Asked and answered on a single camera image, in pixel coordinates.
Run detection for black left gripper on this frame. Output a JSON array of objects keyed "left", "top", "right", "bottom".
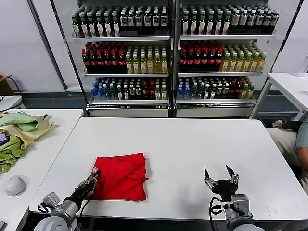
[{"left": 74, "top": 168, "right": 101, "bottom": 200}]

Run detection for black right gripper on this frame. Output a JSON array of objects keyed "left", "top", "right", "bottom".
[{"left": 204, "top": 165, "right": 240, "bottom": 201}]

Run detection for red shirt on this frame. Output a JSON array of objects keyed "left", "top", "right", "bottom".
[{"left": 90, "top": 152, "right": 149, "bottom": 202}]

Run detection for bare person forearm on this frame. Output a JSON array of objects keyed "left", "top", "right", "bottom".
[{"left": 297, "top": 146, "right": 308, "bottom": 172}]

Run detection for cream garment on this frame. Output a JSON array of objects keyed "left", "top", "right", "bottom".
[{"left": 0, "top": 114, "right": 55, "bottom": 150}]

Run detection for seated person beige trousers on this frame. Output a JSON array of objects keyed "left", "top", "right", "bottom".
[{"left": 266, "top": 119, "right": 308, "bottom": 186}]

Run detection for grey computer mouse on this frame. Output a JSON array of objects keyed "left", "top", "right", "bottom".
[{"left": 4, "top": 175, "right": 27, "bottom": 197}]

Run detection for lime green garment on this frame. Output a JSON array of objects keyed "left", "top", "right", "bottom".
[{"left": 0, "top": 136, "right": 26, "bottom": 174}]

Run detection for black padded object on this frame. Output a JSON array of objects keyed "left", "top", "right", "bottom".
[{"left": 282, "top": 120, "right": 303, "bottom": 131}]

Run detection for pale green garment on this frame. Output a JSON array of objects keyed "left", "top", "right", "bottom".
[{"left": 0, "top": 112, "right": 45, "bottom": 132}]

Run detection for purple flat item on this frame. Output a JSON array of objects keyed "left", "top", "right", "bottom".
[{"left": 0, "top": 132, "right": 11, "bottom": 146}]

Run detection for white table with legs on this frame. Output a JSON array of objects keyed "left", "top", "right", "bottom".
[{"left": 249, "top": 71, "right": 308, "bottom": 121}]

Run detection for brown cardboard box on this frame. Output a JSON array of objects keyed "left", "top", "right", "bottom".
[{"left": 0, "top": 74, "right": 14, "bottom": 96}]

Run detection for drinks display cabinet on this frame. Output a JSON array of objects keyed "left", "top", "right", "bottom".
[
  {"left": 49, "top": 0, "right": 178, "bottom": 118},
  {"left": 173, "top": 0, "right": 304, "bottom": 119}
]

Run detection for dark bottle green cap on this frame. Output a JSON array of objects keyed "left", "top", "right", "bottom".
[
  {"left": 72, "top": 13, "right": 81, "bottom": 38},
  {"left": 80, "top": 13, "right": 89, "bottom": 38},
  {"left": 112, "top": 12, "right": 120, "bottom": 37},
  {"left": 96, "top": 12, "right": 104, "bottom": 38},
  {"left": 181, "top": 11, "right": 190, "bottom": 36},
  {"left": 215, "top": 11, "right": 223, "bottom": 36},
  {"left": 198, "top": 11, "right": 206, "bottom": 36},
  {"left": 206, "top": 11, "right": 215, "bottom": 36},
  {"left": 222, "top": 11, "right": 231, "bottom": 35},
  {"left": 88, "top": 13, "right": 96, "bottom": 38},
  {"left": 189, "top": 11, "right": 198, "bottom": 36},
  {"left": 103, "top": 12, "right": 112, "bottom": 38}
]

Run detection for dark tea bottle white label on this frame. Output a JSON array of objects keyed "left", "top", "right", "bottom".
[
  {"left": 143, "top": 9, "right": 152, "bottom": 31},
  {"left": 119, "top": 11, "right": 128, "bottom": 31},
  {"left": 160, "top": 8, "right": 168, "bottom": 31},
  {"left": 152, "top": 9, "right": 160, "bottom": 31},
  {"left": 127, "top": 11, "right": 135, "bottom": 31},
  {"left": 134, "top": 11, "right": 142, "bottom": 31}
]

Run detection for dark bottle beige label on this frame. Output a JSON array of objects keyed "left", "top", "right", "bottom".
[
  {"left": 239, "top": 10, "right": 248, "bottom": 34},
  {"left": 247, "top": 10, "right": 256, "bottom": 34},
  {"left": 270, "top": 10, "right": 279, "bottom": 34},
  {"left": 262, "top": 10, "right": 271, "bottom": 34},
  {"left": 255, "top": 10, "right": 263, "bottom": 34},
  {"left": 230, "top": 10, "right": 239, "bottom": 34}
]

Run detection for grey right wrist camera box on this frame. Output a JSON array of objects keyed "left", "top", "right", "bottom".
[{"left": 230, "top": 194, "right": 251, "bottom": 213}]

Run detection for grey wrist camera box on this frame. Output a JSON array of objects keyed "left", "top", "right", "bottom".
[
  {"left": 230, "top": 194, "right": 251, "bottom": 213},
  {"left": 42, "top": 192, "right": 60, "bottom": 207}
]

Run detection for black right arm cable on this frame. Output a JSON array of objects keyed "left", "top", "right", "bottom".
[{"left": 208, "top": 196, "right": 228, "bottom": 231}]

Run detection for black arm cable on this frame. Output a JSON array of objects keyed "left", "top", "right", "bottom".
[
  {"left": 208, "top": 196, "right": 228, "bottom": 231},
  {"left": 79, "top": 196, "right": 93, "bottom": 217}
]

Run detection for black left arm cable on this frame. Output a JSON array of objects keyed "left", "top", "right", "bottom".
[{"left": 79, "top": 196, "right": 93, "bottom": 217}]

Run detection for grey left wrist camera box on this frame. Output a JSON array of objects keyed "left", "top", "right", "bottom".
[{"left": 42, "top": 192, "right": 60, "bottom": 207}]

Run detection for black background cable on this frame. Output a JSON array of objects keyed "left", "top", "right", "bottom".
[{"left": 0, "top": 76, "right": 24, "bottom": 102}]

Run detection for grey slanted post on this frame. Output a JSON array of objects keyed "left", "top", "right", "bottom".
[{"left": 26, "top": 0, "right": 67, "bottom": 91}]

